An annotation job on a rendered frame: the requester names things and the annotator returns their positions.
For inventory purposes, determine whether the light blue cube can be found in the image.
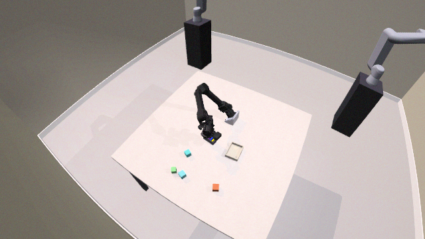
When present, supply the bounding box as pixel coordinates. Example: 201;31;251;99
178;170;187;179

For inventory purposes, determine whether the teal cube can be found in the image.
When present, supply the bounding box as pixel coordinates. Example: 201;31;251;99
184;149;192;158

